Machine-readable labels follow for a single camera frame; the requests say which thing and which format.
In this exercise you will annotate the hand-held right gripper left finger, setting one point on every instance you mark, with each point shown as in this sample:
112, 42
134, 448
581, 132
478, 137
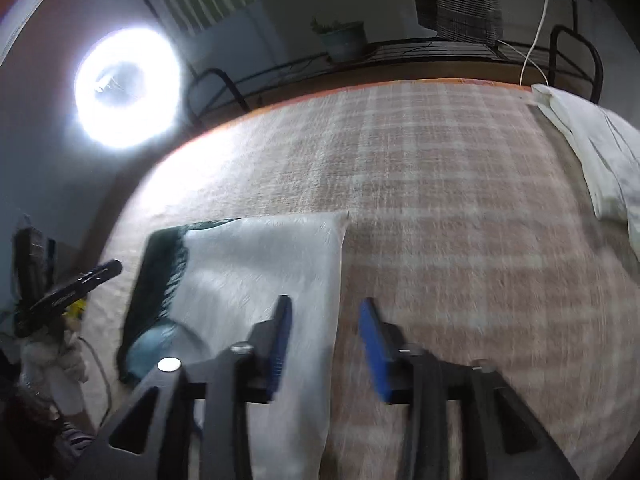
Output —
280, 345

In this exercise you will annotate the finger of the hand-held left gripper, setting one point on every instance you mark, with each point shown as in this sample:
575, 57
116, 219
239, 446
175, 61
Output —
75, 290

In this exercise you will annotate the white green tree print t-shirt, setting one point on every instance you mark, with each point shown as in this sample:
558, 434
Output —
260, 265

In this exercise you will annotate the black metal clothes rack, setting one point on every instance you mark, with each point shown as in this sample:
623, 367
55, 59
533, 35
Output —
400, 50

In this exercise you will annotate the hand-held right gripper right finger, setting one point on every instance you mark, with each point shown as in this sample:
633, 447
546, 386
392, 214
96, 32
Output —
375, 350

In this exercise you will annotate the dark striped cloth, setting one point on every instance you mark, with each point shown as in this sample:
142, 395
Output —
45, 450

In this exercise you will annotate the green potted plant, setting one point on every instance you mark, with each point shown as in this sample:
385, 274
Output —
345, 42

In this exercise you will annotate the black metal bed rail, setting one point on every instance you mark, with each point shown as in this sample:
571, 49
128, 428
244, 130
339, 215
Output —
205, 77
595, 60

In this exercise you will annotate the white folded garment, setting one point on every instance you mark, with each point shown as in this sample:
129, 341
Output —
595, 160

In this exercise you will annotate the grey plaid coat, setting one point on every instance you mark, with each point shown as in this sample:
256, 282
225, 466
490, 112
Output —
460, 0

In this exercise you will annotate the person's left hand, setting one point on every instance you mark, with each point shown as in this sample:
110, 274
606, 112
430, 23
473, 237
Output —
60, 365

